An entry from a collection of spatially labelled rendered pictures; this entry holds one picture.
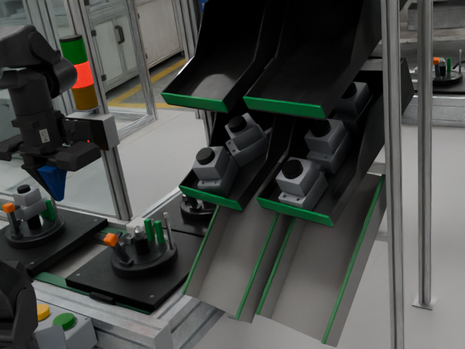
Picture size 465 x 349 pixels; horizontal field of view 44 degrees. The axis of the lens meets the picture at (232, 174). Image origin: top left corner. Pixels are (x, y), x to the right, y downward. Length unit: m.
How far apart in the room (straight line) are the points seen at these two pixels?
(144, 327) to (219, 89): 0.45
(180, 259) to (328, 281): 0.38
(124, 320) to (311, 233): 0.38
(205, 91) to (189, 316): 0.45
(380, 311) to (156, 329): 0.44
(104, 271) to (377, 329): 0.56
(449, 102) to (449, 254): 0.80
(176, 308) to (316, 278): 0.28
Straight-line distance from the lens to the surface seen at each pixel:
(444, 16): 6.35
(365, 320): 1.18
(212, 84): 0.90
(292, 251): 0.98
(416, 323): 1.18
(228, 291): 1.02
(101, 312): 1.15
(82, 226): 1.45
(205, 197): 0.93
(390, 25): 0.83
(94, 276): 1.24
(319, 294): 0.95
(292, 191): 0.84
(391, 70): 0.84
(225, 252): 1.05
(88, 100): 1.31
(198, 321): 1.16
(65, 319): 1.14
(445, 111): 2.08
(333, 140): 0.87
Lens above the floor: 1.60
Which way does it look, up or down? 24 degrees down
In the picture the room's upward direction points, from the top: 8 degrees counter-clockwise
